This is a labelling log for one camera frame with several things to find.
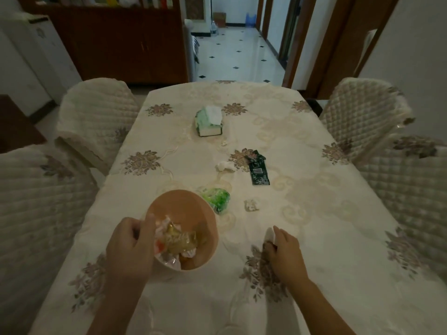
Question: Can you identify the table with cream floral cloth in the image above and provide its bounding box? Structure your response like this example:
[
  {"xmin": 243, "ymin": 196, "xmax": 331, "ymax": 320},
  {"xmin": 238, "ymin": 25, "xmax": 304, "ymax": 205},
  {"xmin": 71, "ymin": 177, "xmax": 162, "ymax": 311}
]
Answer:
[{"xmin": 29, "ymin": 80, "xmax": 447, "ymax": 335}]

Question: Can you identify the wooden partition cabinet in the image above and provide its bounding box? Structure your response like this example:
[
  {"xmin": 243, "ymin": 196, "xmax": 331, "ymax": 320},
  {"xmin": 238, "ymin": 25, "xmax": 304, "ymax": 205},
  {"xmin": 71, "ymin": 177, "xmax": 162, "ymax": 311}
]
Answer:
[{"xmin": 15, "ymin": 0, "xmax": 189, "ymax": 84}]

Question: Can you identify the brown wooden glass door frame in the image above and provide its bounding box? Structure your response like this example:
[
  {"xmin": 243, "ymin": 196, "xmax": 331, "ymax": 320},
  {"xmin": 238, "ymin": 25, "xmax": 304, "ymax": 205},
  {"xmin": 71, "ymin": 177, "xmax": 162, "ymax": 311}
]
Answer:
[{"xmin": 307, "ymin": 0, "xmax": 401, "ymax": 100}]

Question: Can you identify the green white tissue pack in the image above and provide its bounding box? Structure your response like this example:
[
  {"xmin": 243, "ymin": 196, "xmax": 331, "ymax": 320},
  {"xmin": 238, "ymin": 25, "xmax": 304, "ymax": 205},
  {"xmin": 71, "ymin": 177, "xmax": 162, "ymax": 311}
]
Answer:
[{"xmin": 195, "ymin": 105, "xmax": 224, "ymax": 138}]

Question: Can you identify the person's left forearm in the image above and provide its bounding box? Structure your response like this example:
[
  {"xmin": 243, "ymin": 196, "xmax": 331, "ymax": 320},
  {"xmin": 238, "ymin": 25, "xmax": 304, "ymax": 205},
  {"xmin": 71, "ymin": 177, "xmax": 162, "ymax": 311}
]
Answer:
[{"xmin": 85, "ymin": 281, "xmax": 144, "ymax": 335}]

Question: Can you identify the pink plastic bin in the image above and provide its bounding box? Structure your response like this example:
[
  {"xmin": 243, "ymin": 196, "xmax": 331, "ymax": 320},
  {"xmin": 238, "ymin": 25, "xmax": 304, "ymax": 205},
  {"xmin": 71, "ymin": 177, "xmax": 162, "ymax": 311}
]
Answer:
[{"xmin": 145, "ymin": 190, "xmax": 220, "ymax": 272}]

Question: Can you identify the person's right forearm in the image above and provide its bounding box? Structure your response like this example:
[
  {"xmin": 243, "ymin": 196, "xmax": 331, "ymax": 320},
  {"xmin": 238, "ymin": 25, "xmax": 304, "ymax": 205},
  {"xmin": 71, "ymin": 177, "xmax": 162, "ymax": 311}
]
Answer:
[{"xmin": 290, "ymin": 278, "xmax": 357, "ymax": 335}]

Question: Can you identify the gold candy wrapper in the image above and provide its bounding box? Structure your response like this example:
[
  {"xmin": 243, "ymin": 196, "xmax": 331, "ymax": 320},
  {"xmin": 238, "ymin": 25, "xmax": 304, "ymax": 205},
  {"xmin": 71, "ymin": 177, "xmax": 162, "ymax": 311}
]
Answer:
[{"xmin": 153, "ymin": 216, "xmax": 200, "ymax": 268}]

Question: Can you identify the white floor cabinet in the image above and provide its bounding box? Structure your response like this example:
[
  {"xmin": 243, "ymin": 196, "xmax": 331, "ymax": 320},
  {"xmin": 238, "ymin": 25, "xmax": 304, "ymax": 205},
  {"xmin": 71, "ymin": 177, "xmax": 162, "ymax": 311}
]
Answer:
[{"xmin": 20, "ymin": 13, "xmax": 83, "ymax": 101}]

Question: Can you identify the green wrapper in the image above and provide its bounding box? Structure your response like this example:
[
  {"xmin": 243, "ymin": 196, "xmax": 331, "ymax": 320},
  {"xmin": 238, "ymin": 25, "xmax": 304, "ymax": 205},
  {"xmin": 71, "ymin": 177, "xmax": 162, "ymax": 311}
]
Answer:
[{"xmin": 199, "ymin": 187, "xmax": 231, "ymax": 215}]

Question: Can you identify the person's left hand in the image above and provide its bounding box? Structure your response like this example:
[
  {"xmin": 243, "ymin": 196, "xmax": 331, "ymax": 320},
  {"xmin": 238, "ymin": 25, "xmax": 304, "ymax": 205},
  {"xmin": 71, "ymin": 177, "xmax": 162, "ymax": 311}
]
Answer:
[{"xmin": 106, "ymin": 213, "xmax": 157, "ymax": 287}]

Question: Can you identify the person's right hand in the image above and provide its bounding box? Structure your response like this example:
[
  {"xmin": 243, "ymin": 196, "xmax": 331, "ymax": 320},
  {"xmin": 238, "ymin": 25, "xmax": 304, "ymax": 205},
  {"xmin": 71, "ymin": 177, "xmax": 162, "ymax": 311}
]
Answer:
[{"xmin": 262, "ymin": 225, "xmax": 312, "ymax": 288}]

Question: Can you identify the brown doorway frame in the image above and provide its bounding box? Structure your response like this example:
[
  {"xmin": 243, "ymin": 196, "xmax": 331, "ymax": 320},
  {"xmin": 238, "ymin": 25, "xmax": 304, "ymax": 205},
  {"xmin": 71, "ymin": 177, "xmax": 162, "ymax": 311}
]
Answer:
[{"xmin": 281, "ymin": 0, "xmax": 319, "ymax": 88}]

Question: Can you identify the dark blue snack wrapper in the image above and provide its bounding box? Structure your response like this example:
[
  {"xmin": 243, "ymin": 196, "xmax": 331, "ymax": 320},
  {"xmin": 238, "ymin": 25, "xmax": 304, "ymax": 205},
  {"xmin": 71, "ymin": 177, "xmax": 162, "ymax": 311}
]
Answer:
[{"xmin": 247, "ymin": 149, "xmax": 272, "ymax": 187}]

